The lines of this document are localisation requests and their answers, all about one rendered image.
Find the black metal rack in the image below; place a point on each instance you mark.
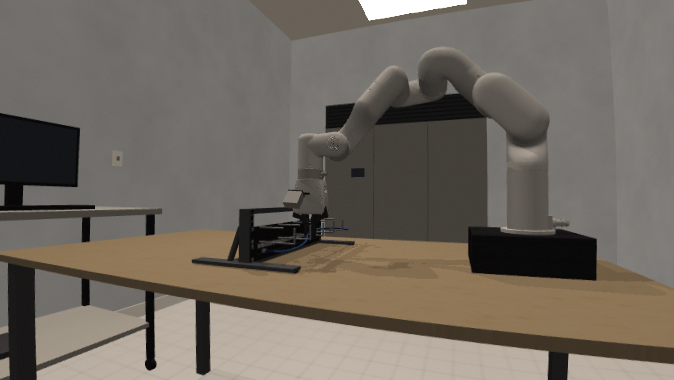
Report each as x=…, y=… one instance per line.
x=251, y=241

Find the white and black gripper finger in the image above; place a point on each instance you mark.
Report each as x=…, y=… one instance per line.
x=304, y=221
x=315, y=220

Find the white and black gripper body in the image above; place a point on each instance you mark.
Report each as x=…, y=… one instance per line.
x=316, y=202

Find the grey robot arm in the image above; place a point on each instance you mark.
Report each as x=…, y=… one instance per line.
x=521, y=115

